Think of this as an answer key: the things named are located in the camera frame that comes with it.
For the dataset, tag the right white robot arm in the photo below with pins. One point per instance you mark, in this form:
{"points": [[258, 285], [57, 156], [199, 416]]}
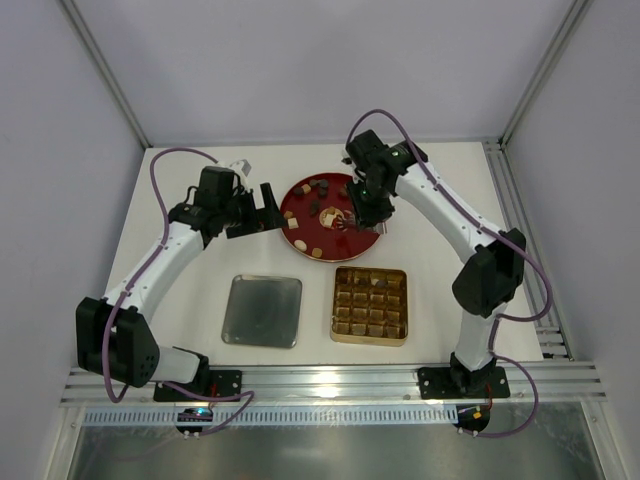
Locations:
{"points": [[493, 266]]}

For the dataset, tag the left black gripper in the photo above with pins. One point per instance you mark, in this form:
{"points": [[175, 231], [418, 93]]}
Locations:
{"points": [[252, 216]]}

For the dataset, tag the aluminium mounting rail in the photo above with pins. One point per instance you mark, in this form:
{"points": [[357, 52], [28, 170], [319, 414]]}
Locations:
{"points": [[556, 381]]}

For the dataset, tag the white slotted cable duct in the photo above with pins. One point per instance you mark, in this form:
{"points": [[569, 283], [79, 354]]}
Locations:
{"points": [[256, 415]]}

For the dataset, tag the metal tongs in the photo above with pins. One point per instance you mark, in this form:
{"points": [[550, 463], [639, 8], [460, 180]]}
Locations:
{"points": [[349, 221]]}

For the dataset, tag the silver square box lid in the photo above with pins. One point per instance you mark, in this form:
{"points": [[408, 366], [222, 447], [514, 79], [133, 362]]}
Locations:
{"points": [[263, 311]]}

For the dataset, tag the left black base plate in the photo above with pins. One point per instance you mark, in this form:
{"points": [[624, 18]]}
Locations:
{"points": [[221, 384]]}

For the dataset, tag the gold chocolate box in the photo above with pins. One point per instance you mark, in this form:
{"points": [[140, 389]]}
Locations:
{"points": [[374, 315]]}

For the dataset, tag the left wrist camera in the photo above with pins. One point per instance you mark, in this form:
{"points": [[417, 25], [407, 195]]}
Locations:
{"points": [[240, 166]]}

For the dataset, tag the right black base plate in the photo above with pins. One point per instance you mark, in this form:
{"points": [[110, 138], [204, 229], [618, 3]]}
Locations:
{"points": [[440, 382]]}

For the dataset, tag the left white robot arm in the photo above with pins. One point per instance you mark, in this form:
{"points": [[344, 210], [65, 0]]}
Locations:
{"points": [[113, 334]]}

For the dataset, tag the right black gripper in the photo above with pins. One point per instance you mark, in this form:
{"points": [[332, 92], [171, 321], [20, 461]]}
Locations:
{"points": [[368, 209]]}

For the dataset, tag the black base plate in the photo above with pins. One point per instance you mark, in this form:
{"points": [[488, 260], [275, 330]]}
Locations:
{"points": [[221, 384], [440, 382]]}

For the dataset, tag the round red plate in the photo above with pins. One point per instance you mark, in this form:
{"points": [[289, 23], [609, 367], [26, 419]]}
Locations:
{"points": [[336, 245]]}

